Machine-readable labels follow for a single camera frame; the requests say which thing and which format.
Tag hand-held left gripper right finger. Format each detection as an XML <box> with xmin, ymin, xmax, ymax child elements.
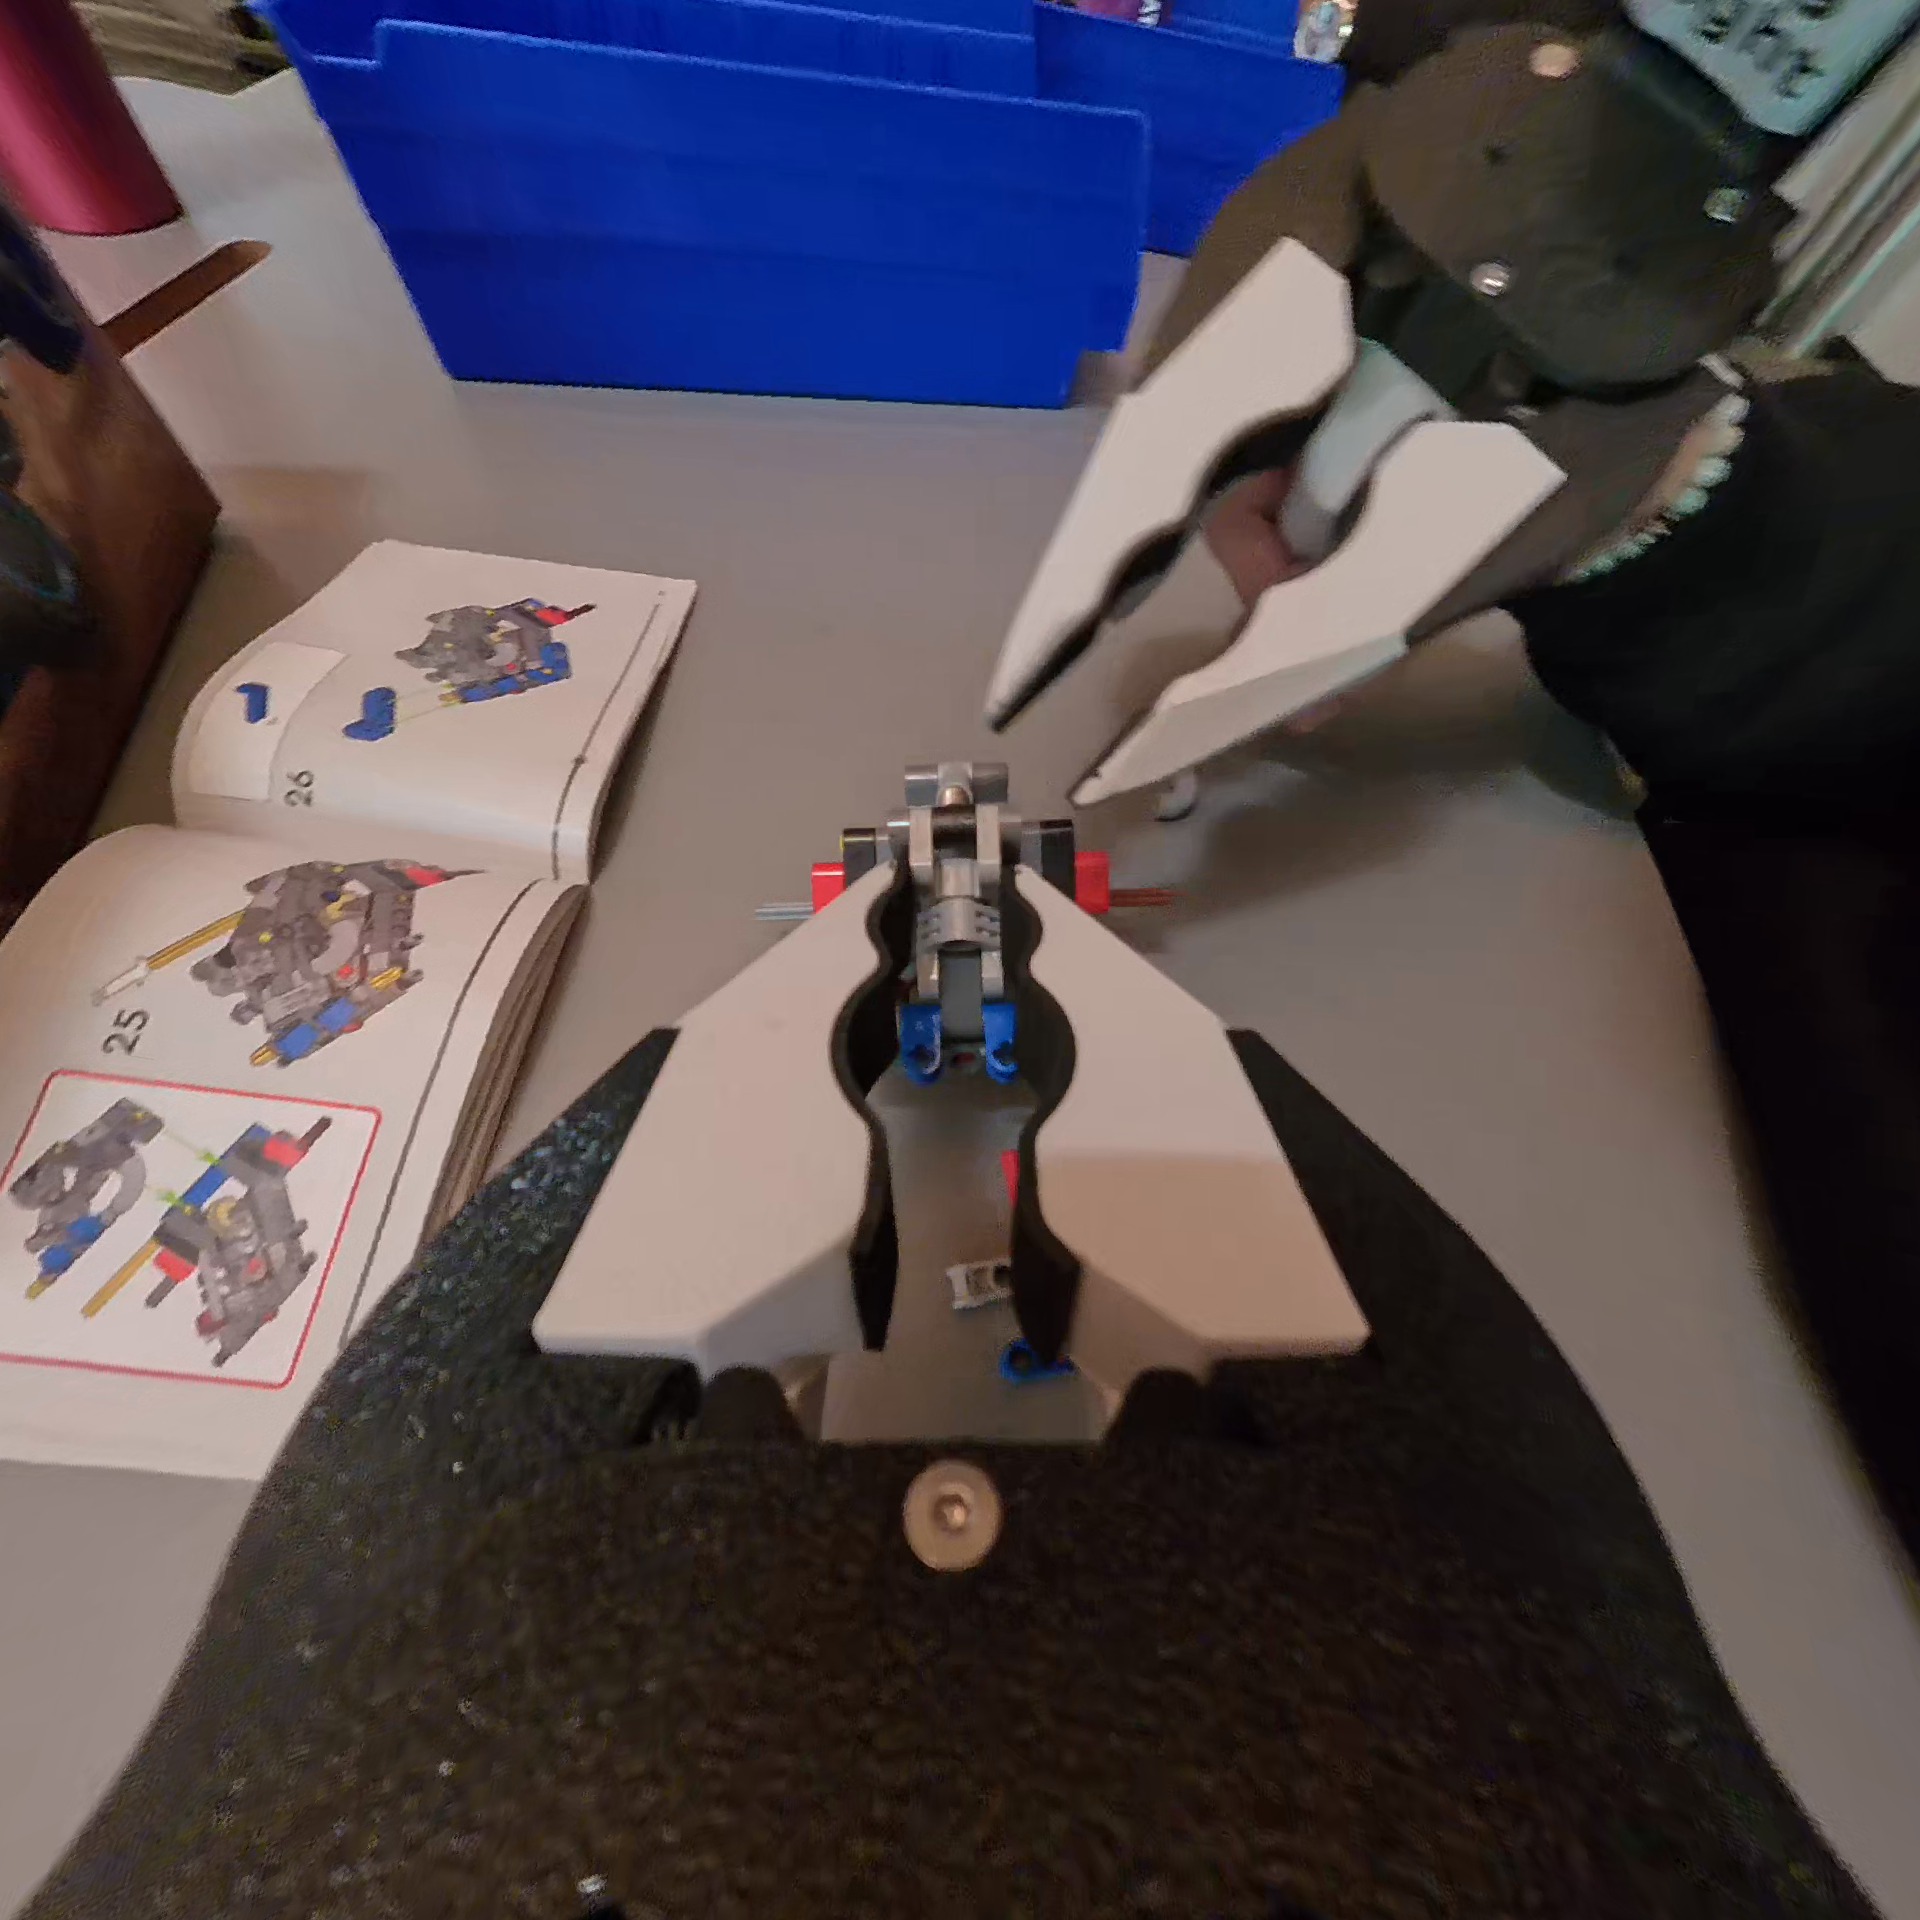
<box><xmin>1008</xmin><ymin>862</ymin><xmax>1373</xmax><ymax>1444</ymax></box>

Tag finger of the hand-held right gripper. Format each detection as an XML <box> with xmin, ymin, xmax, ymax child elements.
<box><xmin>983</xmin><ymin>237</ymin><xmax>1364</xmax><ymax>733</ymax></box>
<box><xmin>1067</xmin><ymin>417</ymin><xmax>1568</xmax><ymax>812</ymax></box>

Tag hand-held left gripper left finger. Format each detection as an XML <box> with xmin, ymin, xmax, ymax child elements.
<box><xmin>528</xmin><ymin>862</ymin><xmax>902</xmax><ymax>1444</ymax></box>

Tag grey and blue lego model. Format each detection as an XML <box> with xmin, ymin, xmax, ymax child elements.
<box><xmin>757</xmin><ymin>756</ymin><xmax>1179</xmax><ymax>1085</ymax></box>

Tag person's right forearm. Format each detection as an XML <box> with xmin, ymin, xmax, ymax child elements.
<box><xmin>1515</xmin><ymin>351</ymin><xmax>1920</xmax><ymax>819</ymax></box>

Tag open lego instruction booklet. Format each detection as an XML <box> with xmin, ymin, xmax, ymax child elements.
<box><xmin>0</xmin><ymin>537</ymin><xmax>702</xmax><ymax>1483</ymax></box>

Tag lego set cardboard box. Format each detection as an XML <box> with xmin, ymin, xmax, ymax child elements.
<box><xmin>0</xmin><ymin>195</ymin><xmax>223</xmax><ymax>933</ymax></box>

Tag person's right hand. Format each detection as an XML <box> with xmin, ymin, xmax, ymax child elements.
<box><xmin>1202</xmin><ymin>465</ymin><xmax>1309</xmax><ymax>589</ymax></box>

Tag blue plastic bin with tag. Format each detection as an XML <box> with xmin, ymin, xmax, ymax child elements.
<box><xmin>1030</xmin><ymin>0</ymin><xmax>1346</xmax><ymax>261</ymax></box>

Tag stacked blue plastic bins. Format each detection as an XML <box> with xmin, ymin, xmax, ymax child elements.
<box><xmin>246</xmin><ymin>0</ymin><xmax>1155</xmax><ymax>411</ymax></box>

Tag magenta cylinder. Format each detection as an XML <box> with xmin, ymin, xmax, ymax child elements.
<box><xmin>0</xmin><ymin>0</ymin><xmax>186</xmax><ymax>241</ymax></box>

